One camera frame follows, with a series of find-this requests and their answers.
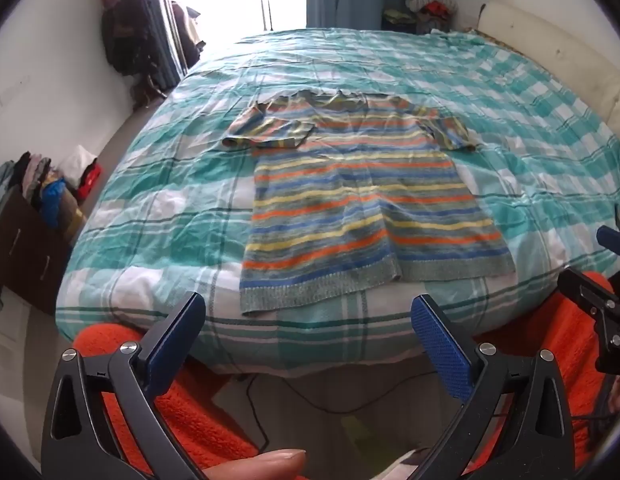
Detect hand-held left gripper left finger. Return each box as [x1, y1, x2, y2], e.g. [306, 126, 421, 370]
[41, 291, 207, 480]

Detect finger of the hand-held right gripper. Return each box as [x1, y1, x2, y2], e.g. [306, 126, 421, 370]
[557, 267, 620, 319]
[596, 225, 620, 264]

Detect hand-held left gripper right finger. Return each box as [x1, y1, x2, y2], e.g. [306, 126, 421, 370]
[411, 294, 576, 480]

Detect striped knit sweater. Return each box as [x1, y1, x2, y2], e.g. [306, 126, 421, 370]
[221, 89, 516, 317]

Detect pile of folded clothes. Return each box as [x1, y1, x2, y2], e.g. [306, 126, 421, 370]
[12, 145, 104, 230]

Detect pile of clothes by curtain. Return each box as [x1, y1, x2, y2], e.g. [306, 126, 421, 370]
[381, 0, 459, 36]

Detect clothes behind door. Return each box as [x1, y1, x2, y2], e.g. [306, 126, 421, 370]
[171, 2, 207, 68]

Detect dark hanging clothes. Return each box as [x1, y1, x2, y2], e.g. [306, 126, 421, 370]
[100, 0, 167, 111]

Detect person's left hand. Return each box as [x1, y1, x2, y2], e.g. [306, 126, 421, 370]
[202, 449, 307, 480]

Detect orange fleece cloth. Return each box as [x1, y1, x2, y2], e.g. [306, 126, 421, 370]
[71, 271, 620, 480]

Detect bed with teal checked sheet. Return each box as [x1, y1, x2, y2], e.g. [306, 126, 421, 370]
[55, 27, 620, 378]

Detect dark brown cabinet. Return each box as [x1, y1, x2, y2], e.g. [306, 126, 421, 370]
[0, 185, 75, 317]

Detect cream padded headboard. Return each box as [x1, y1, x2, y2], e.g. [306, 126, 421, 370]
[477, 1, 620, 147]

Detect dark door frame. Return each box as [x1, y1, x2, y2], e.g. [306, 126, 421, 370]
[140, 0, 187, 87]

